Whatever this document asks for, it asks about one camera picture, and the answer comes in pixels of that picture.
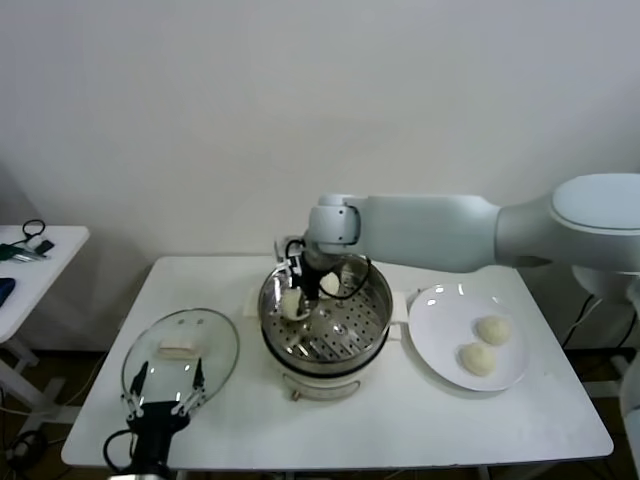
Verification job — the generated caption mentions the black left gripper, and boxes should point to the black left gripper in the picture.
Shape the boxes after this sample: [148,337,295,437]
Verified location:
[121,357,207,464]

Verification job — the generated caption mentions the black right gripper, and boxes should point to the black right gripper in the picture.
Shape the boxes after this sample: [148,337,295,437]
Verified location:
[284,252,325,322]

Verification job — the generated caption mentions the white steamed baozi bun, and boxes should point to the white steamed baozi bun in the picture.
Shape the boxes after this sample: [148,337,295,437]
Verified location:
[473,316,512,346]
[282,291,307,322]
[319,272,342,299]
[458,343,497,377]

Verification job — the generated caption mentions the round glass pot lid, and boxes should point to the round glass pot lid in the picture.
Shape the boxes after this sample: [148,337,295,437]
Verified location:
[122,308,241,414]

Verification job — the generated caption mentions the stainless steel steamer basket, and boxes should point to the stainless steel steamer basket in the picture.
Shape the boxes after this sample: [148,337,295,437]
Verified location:
[243,248,409,374]

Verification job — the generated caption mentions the white electric cooker base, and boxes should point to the white electric cooker base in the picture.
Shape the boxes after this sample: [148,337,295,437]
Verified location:
[264,319,404,403]

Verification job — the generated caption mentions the white round plate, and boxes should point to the white round plate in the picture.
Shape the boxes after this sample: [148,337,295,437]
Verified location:
[408,284,531,392]

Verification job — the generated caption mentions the white side table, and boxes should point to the white side table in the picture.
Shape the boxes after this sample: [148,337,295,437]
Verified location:
[0,225,90,431]

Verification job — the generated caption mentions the green tool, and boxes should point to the green tool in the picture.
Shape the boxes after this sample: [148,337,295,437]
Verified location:
[0,243,51,264]

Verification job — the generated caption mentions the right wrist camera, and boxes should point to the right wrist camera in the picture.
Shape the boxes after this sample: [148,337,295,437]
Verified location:
[272,238,304,279]

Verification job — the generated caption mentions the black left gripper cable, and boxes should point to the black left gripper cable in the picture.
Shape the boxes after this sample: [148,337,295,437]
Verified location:
[102,428,139,471]

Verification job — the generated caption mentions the black floor cables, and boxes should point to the black floor cables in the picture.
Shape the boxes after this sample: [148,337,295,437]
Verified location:
[0,429,51,476]

